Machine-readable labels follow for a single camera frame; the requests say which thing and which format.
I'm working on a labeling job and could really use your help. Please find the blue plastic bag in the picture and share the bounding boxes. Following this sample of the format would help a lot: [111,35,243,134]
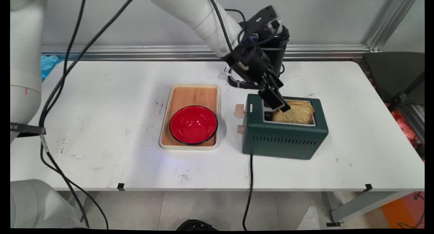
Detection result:
[41,55,65,82]

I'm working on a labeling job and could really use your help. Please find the dark green toaster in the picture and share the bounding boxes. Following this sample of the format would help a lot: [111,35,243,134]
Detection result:
[241,94,329,160]

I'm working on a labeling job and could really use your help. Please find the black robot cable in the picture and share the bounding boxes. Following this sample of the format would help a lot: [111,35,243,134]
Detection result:
[38,0,141,228]
[39,0,110,230]

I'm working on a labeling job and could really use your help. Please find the slanted aluminium post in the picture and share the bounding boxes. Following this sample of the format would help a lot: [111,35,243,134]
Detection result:
[365,0,419,52]

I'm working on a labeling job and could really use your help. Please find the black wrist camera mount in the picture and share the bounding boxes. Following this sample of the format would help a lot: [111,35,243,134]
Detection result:
[239,5,290,46]

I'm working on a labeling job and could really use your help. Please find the grey table leg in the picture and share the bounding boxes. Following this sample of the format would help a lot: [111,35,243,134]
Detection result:
[327,191,419,227]

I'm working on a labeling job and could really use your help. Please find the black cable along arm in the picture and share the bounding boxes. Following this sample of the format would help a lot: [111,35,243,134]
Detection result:
[204,0,250,70]

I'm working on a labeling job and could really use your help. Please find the horizontal aluminium rail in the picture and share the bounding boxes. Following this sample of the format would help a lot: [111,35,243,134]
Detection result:
[41,44,370,61]

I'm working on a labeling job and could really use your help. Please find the black strap on arm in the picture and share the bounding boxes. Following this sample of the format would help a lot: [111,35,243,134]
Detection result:
[10,123,46,137]

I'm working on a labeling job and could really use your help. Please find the toasted bread slice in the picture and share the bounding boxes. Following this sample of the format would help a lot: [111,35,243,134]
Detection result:
[273,104,314,124]
[287,100,315,110]

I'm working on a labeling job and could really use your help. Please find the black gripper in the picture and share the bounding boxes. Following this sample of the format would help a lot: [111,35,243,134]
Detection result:
[222,46,291,112]

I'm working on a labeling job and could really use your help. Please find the red plastic bag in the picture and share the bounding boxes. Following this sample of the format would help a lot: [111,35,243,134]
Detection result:
[391,109,418,149]

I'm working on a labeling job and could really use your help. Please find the thin black floor cable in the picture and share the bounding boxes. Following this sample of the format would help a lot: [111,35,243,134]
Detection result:
[397,191,425,229]

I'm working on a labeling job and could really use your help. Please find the white tray with wooden inlay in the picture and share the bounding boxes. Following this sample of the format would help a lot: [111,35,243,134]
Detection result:
[159,83,221,150]

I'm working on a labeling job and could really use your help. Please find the red bowl with black rim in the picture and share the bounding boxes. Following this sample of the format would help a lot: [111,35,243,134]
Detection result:
[169,105,218,145]

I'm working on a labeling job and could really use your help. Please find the black toaster power cable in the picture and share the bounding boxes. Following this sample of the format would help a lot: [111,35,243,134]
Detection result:
[242,154,254,230]

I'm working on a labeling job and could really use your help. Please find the black object on floor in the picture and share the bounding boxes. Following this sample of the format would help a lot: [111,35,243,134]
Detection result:
[176,219,218,231]

